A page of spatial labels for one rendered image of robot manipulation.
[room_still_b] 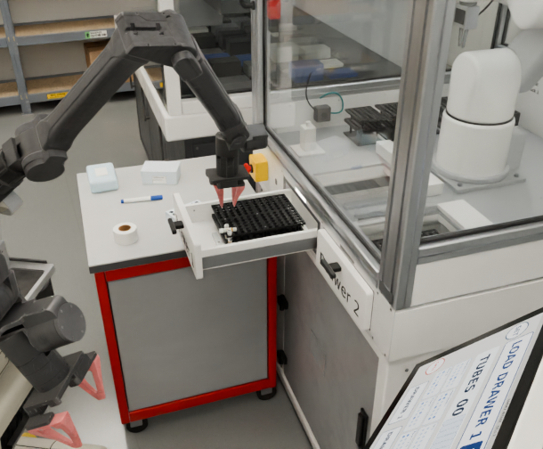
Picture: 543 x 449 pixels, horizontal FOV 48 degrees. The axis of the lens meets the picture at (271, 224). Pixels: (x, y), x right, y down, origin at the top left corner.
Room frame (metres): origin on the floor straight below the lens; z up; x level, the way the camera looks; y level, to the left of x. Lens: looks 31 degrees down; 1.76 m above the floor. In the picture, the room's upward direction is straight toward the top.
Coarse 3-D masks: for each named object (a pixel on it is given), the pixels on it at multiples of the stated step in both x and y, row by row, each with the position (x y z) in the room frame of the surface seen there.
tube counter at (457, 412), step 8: (464, 400) 0.60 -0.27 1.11; (472, 400) 0.59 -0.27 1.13; (456, 408) 0.59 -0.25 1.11; (464, 408) 0.58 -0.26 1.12; (448, 416) 0.58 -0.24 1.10; (456, 416) 0.57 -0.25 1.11; (464, 416) 0.56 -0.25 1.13; (448, 424) 0.56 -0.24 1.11; (456, 424) 0.55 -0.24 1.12; (440, 432) 0.56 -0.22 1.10; (448, 432) 0.55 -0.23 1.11; (456, 432) 0.54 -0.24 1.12; (440, 440) 0.54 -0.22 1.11; (448, 440) 0.53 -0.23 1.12; (432, 448) 0.53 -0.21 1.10; (440, 448) 0.52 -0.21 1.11; (448, 448) 0.51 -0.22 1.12
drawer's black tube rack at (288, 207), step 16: (224, 208) 1.51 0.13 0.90; (240, 208) 1.51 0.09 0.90; (256, 208) 1.51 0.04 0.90; (272, 208) 1.51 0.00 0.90; (288, 208) 1.51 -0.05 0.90; (240, 224) 1.42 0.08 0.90; (256, 224) 1.42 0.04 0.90; (272, 224) 1.42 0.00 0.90; (288, 224) 1.48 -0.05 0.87; (224, 240) 1.39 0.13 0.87; (240, 240) 1.39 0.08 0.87
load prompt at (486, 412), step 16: (528, 336) 0.67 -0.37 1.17; (512, 352) 0.65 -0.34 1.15; (496, 368) 0.63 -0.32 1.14; (512, 368) 0.61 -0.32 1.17; (496, 384) 0.59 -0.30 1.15; (480, 400) 0.58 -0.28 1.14; (496, 400) 0.55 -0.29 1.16; (480, 416) 0.54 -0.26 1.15; (496, 416) 0.52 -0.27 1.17; (464, 432) 0.52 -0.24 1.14; (480, 432) 0.51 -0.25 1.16; (464, 448) 0.49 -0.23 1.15; (480, 448) 0.47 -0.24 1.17
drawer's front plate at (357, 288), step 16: (320, 240) 1.33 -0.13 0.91; (336, 256) 1.24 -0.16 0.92; (336, 272) 1.23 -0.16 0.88; (352, 272) 1.16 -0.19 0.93; (336, 288) 1.23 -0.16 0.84; (352, 288) 1.15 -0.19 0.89; (368, 288) 1.10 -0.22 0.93; (352, 304) 1.14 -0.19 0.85; (368, 304) 1.08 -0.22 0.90; (368, 320) 1.08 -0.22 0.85
